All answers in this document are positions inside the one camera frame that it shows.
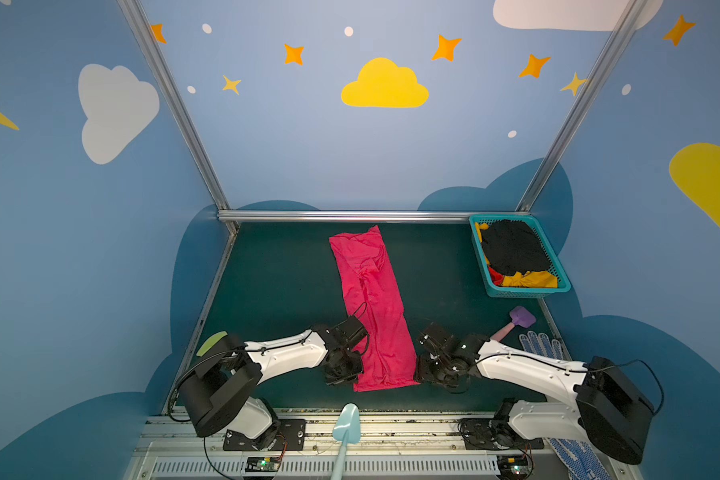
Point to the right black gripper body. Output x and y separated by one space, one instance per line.
432 366

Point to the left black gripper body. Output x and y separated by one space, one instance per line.
348 365

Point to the magenta pink t-shirt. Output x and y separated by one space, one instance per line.
371 293

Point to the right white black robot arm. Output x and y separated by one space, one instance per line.
585 401

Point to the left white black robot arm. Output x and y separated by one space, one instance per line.
218 391

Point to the light blue toy shovel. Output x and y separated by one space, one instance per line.
346 431

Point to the blue dotted glove on table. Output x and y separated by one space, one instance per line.
542 344

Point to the red t-shirt in basket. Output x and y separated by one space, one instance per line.
497 278

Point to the right green circuit board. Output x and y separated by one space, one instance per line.
512 467

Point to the green circuit board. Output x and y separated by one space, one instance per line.
262 465
512 467

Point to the yellow t-shirt in basket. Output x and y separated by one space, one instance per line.
541 279

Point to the black t-shirt in basket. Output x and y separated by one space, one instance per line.
511 247

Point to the left green circuit board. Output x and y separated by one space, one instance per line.
262 465

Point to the teal plastic basket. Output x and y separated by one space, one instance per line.
503 292

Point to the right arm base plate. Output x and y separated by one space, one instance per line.
493 435

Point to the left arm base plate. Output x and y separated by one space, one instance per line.
288 433

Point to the green toy spatula wooden handle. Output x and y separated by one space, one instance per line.
210 342

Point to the aluminium frame back bar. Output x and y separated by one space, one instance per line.
427 217

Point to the blue dotted glove on rail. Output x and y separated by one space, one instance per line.
579 459

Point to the aluminium frame right post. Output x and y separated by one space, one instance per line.
614 47

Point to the aluminium frame post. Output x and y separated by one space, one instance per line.
614 47
138 22

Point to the aluminium frame left post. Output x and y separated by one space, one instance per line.
138 22

